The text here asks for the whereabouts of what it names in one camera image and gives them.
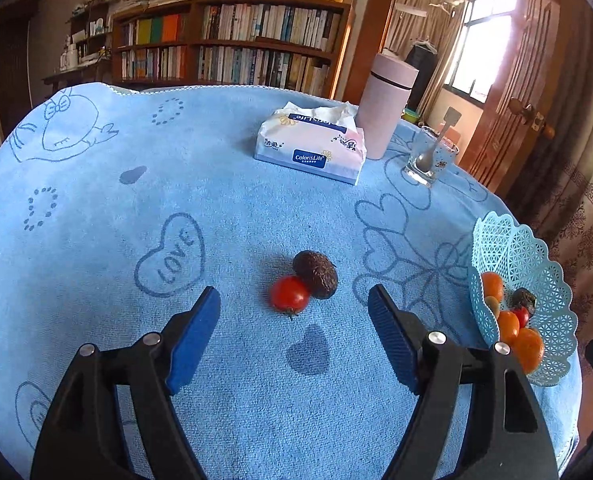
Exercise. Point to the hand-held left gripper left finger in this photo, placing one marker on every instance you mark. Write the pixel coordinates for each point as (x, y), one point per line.
(194, 340)

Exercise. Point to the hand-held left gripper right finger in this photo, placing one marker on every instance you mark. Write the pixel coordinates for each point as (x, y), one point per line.
(394, 340)

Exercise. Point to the orange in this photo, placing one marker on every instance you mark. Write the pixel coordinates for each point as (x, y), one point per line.
(529, 351)
(507, 326)
(492, 286)

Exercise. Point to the red tomato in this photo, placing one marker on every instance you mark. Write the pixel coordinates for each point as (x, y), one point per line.
(522, 316)
(289, 295)

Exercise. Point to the dark brown wrinkled fruit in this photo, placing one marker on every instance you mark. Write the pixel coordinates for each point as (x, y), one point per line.
(319, 275)
(525, 299)

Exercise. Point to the small yellow round fruit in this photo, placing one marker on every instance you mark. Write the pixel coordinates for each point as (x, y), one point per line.
(493, 306)

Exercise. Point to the blue plastic lattice basket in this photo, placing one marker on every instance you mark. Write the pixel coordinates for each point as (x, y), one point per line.
(521, 255)

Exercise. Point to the blue printed tablecloth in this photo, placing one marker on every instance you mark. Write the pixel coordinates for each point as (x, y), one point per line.
(126, 200)

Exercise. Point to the clear drinking glass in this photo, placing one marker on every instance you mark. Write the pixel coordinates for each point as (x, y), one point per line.
(421, 170)

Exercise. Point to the tissue pack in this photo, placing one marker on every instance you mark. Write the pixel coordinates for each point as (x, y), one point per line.
(306, 152)

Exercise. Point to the green basin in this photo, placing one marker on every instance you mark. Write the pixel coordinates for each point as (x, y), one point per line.
(410, 116)

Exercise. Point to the pink thermos bottle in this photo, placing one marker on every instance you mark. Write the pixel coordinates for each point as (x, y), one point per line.
(381, 110)

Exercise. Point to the black hanging garment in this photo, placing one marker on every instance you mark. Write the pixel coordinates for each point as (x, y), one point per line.
(421, 75)

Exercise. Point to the wooden desk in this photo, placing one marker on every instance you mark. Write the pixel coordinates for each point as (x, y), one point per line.
(76, 74)

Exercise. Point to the wooden bookcase with books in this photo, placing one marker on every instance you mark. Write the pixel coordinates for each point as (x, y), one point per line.
(191, 45)

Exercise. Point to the beige curtain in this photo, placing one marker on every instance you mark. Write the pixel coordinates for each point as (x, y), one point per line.
(449, 40)

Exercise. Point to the window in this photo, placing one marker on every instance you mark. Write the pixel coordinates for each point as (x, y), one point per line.
(481, 45)

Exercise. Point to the white kettle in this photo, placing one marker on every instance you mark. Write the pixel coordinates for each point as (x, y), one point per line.
(69, 57)

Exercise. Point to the brown panelled door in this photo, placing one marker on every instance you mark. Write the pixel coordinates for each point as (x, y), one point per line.
(531, 60)

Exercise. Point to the small wooden shelf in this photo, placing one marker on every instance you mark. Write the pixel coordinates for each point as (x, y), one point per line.
(91, 30)

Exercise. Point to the dark wooden door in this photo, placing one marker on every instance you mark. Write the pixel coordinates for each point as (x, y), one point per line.
(16, 60)

